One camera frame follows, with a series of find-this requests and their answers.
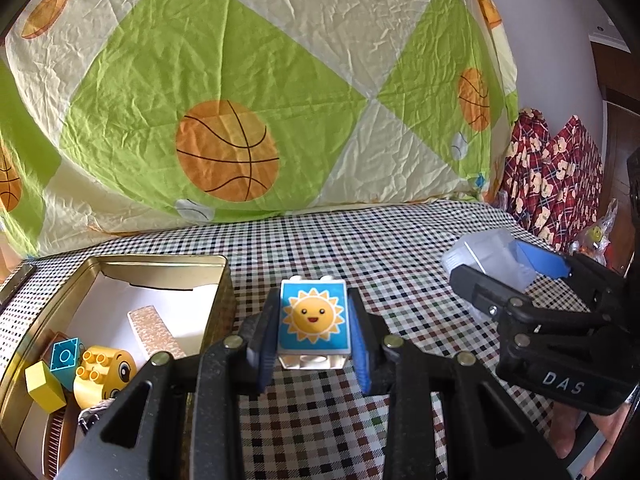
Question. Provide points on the basketball print green sheet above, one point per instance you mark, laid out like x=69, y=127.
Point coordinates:
x=200, y=60

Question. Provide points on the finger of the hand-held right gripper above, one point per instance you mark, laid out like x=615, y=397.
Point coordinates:
x=477, y=287
x=542, y=260

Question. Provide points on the dark flat rectangular device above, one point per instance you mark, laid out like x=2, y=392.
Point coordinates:
x=15, y=282

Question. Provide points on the clear plastic box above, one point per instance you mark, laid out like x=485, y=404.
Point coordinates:
x=490, y=255

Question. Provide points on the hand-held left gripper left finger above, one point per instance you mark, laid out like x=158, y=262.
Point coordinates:
x=267, y=345

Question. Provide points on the white paper liner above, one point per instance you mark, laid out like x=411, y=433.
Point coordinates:
x=115, y=302

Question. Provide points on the teal toy block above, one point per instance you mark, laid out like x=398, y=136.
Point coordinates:
x=65, y=357

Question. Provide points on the brown chocolate-like tile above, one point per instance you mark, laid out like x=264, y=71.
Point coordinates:
x=57, y=336

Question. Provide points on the sun print toy block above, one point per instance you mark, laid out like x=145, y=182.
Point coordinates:
x=312, y=310

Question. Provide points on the clear plastic bag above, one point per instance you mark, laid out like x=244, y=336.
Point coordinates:
x=597, y=232

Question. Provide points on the person's right hand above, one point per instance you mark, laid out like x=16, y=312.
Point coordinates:
x=565, y=425

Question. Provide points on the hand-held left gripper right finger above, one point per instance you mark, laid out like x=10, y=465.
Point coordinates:
x=361, y=350

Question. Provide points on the dark brown wooden door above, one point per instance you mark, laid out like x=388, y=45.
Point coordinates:
x=620, y=125

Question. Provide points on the beige wooden block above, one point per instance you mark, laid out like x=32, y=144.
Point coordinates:
x=150, y=327

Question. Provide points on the black hair claw clip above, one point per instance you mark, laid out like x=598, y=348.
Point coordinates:
x=90, y=417

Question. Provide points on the checkered tablecloth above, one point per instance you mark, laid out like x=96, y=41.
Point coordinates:
x=375, y=240

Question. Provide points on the yellow cube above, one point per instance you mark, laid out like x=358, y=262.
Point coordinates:
x=45, y=385

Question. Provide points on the red bear print cloth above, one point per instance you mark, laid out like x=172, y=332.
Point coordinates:
x=550, y=180

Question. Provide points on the yellow face toy brick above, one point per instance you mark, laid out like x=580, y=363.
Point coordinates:
x=100, y=380

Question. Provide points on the long brown bar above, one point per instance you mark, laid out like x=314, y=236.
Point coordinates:
x=57, y=440

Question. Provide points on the gold metal tin box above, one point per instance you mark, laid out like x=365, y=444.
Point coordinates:
x=165, y=270

